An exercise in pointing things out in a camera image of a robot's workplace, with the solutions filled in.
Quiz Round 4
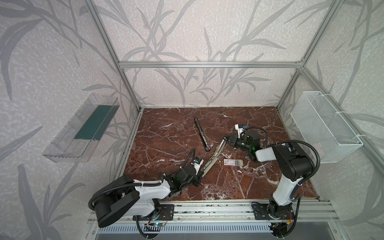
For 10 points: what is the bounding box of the aluminium frame post left rear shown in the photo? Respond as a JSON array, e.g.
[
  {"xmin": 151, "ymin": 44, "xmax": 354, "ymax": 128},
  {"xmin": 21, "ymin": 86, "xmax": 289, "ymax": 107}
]
[{"xmin": 85, "ymin": 0, "xmax": 141, "ymax": 111}]

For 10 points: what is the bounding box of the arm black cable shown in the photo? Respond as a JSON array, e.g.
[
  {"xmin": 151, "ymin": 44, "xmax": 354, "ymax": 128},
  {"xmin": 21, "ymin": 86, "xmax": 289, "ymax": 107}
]
[
  {"xmin": 242, "ymin": 126, "xmax": 321, "ymax": 238},
  {"xmin": 87, "ymin": 148, "xmax": 197, "ymax": 239}
]

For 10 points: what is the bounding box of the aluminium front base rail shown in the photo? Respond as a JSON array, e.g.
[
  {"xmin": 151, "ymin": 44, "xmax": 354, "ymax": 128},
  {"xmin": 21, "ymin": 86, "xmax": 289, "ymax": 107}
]
[{"xmin": 86, "ymin": 200, "xmax": 341, "ymax": 225}]

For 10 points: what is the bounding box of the white wire mesh basket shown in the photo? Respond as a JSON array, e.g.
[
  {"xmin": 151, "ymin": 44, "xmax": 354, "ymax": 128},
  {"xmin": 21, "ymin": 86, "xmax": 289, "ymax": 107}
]
[{"xmin": 291, "ymin": 91, "xmax": 364, "ymax": 164}]

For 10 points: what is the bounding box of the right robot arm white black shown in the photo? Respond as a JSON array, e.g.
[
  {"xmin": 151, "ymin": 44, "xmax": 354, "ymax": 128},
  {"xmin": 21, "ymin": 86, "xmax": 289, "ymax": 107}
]
[{"xmin": 223, "ymin": 132, "xmax": 320, "ymax": 220}]

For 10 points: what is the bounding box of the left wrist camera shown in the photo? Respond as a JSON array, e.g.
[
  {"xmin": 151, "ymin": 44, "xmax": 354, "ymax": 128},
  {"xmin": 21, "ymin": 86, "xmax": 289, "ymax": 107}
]
[{"xmin": 192, "ymin": 157, "xmax": 204, "ymax": 175}]

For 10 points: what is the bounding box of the aluminium frame post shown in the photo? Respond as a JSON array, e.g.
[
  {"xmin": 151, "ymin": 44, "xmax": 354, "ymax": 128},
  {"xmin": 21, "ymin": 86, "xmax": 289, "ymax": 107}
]
[
  {"xmin": 276, "ymin": 0, "xmax": 345, "ymax": 111},
  {"xmin": 85, "ymin": 0, "xmax": 141, "ymax": 111}
]

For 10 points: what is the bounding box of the aluminium rear cross bar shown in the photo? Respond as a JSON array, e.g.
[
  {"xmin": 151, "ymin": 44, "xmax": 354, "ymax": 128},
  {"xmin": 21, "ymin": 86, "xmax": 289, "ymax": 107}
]
[{"xmin": 119, "ymin": 61, "xmax": 301, "ymax": 69}]

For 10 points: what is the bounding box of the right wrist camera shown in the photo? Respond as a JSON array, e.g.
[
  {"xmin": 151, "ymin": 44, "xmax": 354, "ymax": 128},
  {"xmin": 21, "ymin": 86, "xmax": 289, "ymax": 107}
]
[{"xmin": 235, "ymin": 124, "xmax": 247, "ymax": 139}]

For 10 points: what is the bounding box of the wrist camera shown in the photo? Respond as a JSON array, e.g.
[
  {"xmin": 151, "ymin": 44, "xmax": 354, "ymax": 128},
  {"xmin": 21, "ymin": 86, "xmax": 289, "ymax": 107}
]
[
  {"xmin": 192, "ymin": 157, "xmax": 204, "ymax": 175},
  {"xmin": 235, "ymin": 124, "xmax": 247, "ymax": 139}
]

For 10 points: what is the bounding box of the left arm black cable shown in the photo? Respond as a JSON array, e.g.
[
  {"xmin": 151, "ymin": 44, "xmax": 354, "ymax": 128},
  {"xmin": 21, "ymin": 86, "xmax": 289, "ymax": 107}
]
[{"xmin": 87, "ymin": 148, "xmax": 197, "ymax": 239}]

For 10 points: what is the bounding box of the clear plastic wall bin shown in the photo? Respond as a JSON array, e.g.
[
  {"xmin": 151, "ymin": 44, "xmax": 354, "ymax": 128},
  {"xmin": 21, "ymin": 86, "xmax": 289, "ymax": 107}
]
[{"xmin": 43, "ymin": 94, "xmax": 120, "ymax": 163}]

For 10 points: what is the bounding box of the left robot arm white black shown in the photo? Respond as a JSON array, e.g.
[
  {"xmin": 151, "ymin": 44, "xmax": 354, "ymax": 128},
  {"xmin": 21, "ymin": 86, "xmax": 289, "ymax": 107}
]
[{"xmin": 88, "ymin": 163, "xmax": 204, "ymax": 228}]

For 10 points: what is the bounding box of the white red staple box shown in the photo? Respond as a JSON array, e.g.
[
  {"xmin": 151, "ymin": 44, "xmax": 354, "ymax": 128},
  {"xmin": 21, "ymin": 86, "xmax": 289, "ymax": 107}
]
[{"xmin": 224, "ymin": 159, "xmax": 244, "ymax": 167}]

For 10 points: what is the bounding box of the aluminium frame post right rear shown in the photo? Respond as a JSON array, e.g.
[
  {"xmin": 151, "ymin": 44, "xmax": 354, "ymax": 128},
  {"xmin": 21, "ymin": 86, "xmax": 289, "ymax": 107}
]
[{"xmin": 276, "ymin": 0, "xmax": 345, "ymax": 111}]

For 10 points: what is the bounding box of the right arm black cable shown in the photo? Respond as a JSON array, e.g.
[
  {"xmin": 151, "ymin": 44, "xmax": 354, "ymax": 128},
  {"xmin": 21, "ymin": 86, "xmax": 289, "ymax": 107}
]
[{"xmin": 242, "ymin": 126, "xmax": 321, "ymax": 238}]

